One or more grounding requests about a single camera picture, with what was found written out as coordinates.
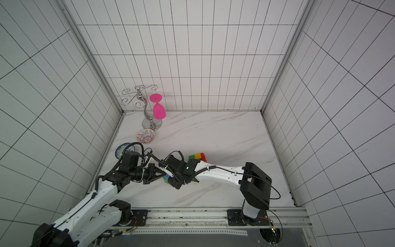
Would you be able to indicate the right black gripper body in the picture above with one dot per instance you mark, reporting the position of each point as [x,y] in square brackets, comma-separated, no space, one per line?
[174,178]

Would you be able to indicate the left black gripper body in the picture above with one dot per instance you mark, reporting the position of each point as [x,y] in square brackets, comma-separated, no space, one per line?
[146,174]

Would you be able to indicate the yellow lego cube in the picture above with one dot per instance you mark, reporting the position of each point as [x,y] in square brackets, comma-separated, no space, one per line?
[198,156]

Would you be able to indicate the red long lego brick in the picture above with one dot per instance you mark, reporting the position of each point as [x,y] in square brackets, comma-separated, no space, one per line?
[203,157]

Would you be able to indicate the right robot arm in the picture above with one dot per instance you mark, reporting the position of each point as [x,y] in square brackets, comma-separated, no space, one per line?
[254,184]

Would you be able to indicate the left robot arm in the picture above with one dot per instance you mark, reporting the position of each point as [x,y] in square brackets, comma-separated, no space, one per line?
[99,210]

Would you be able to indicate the blue patterned small plate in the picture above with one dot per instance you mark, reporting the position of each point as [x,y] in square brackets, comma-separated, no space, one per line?
[126,147]

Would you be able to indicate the red patterned small bowl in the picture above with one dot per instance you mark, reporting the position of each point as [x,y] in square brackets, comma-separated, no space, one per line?
[146,136]

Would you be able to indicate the silver glass hanger stand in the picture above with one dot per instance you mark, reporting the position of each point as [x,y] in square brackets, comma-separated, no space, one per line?
[141,93]

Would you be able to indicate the pink plastic wine glass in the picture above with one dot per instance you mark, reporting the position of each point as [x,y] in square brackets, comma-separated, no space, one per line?
[159,111]

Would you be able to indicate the aluminium rail frame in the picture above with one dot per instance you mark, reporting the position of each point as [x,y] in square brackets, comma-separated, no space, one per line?
[209,221]

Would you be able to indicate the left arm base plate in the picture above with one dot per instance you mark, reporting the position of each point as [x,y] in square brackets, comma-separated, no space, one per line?
[139,217]

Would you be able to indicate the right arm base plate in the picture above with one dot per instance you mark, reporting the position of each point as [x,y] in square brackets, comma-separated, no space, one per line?
[237,218]

